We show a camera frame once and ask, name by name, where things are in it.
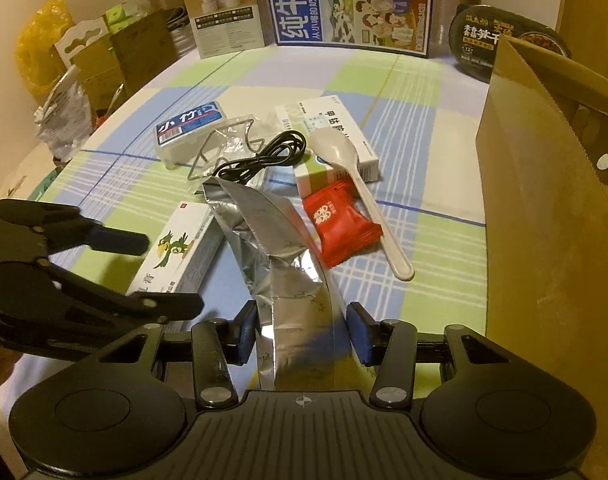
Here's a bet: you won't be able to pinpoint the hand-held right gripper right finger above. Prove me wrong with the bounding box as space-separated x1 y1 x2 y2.
345 301 527 410

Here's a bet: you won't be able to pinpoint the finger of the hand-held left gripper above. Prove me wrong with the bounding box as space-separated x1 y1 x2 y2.
0 199 151 257
0 257 205 329

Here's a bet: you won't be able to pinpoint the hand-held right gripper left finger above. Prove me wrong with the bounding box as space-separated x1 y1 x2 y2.
86 300 259 411

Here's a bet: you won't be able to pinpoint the white box with green parrot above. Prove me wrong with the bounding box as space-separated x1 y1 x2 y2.
125 200 220 333

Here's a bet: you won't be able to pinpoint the white items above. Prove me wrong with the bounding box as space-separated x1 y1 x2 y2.
201 175 347 393

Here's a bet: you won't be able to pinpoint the wire rack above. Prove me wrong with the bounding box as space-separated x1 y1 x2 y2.
188 116 285 182

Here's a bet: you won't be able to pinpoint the black cable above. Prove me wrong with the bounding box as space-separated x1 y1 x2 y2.
215 130 310 181

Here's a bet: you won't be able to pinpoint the checked tablecloth desktop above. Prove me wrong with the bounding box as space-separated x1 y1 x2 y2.
0 42 495 461

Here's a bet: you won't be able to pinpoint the red snack packet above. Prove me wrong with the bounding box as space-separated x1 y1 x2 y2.
303 183 384 268

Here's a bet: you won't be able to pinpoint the blue label white pack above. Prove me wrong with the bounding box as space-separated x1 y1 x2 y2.
154 101 230 163

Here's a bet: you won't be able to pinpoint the white plastic bag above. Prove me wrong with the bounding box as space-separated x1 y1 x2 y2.
34 67 95 161

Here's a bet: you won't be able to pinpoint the white green medicine box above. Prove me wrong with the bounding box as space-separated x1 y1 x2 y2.
275 95 381 197

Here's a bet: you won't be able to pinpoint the white plastic spoon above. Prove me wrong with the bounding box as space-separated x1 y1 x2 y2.
309 127 415 281

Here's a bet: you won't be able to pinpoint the brown storage cardboard box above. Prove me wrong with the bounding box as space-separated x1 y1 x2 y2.
74 10 180 106

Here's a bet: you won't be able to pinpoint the white cardboard hang tag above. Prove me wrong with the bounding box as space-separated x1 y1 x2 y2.
54 17 110 68

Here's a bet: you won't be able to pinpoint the yellow plastic bag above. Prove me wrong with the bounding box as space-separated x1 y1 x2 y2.
16 0 67 96

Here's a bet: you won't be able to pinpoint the green packet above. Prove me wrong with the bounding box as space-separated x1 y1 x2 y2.
104 2 137 27

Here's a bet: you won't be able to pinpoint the white product box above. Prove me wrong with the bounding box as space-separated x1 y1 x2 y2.
180 0 265 58

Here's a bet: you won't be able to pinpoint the blue milk carton box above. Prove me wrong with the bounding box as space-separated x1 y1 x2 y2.
251 0 437 56

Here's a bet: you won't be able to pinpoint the black instant meal bowl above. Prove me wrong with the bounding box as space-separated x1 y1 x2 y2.
449 2 572 86

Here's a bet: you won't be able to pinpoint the wooden door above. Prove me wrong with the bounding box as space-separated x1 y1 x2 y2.
554 0 608 78

